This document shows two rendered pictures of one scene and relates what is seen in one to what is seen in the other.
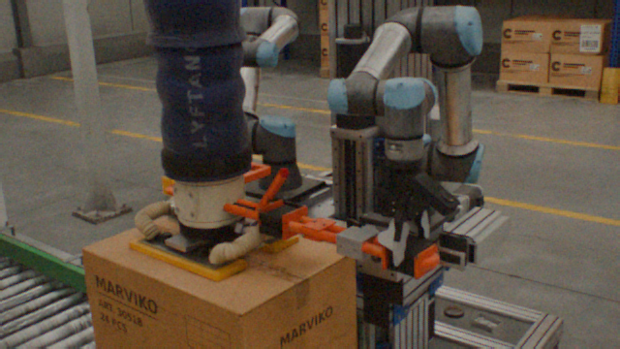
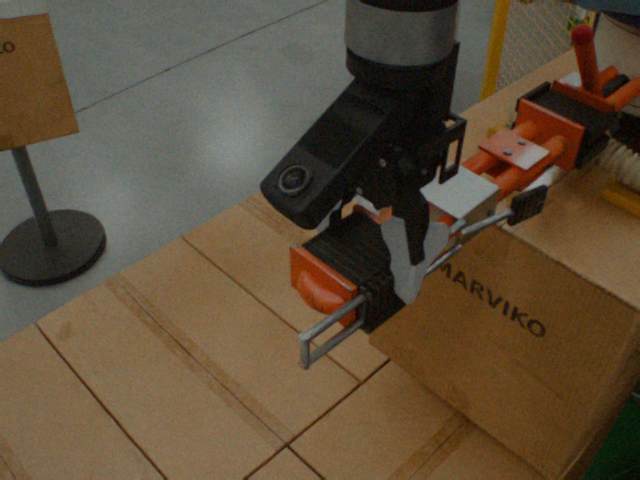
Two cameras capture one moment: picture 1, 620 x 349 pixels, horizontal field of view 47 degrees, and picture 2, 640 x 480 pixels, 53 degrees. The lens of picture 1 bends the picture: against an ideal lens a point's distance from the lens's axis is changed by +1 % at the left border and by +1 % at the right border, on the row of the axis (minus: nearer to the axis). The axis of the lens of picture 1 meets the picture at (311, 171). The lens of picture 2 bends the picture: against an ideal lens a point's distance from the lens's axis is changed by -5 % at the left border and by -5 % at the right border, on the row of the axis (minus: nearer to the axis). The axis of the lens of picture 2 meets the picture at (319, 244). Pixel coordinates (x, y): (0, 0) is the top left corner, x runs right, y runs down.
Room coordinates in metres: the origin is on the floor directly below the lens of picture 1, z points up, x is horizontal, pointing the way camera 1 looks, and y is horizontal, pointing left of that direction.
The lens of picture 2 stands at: (1.31, -0.61, 1.61)
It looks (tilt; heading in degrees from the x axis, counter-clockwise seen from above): 42 degrees down; 96
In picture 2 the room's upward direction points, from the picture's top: straight up
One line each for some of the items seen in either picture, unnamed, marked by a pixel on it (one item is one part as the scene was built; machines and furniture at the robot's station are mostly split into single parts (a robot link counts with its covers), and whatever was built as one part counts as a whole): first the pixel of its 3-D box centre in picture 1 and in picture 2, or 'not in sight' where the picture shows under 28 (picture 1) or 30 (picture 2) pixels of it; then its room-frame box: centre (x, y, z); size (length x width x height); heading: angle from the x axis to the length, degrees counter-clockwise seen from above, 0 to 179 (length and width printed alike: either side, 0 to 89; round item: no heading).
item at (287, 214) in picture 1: (283, 219); (562, 123); (1.53, 0.07, 1.20); 0.10 x 0.08 x 0.06; 139
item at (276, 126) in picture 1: (276, 137); not in sight; (2.27, 0.11, 1.20); 0.13 x 0.12 x 0.14; 76
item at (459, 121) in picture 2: (400, 186); (396, 119); (1.32, -0.18, 1.34); 0.09 x 0.08 x 0.12; 49
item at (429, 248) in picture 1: (409, 257); (353, 264); (1.30, -0.19, 1.20); 0.08 x 0.07 x 0.05; 49
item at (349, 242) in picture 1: (356, 242); (452, 205); (1.39, -0.09, 1.20); 0.07 x 0.07 x 0.04; 49
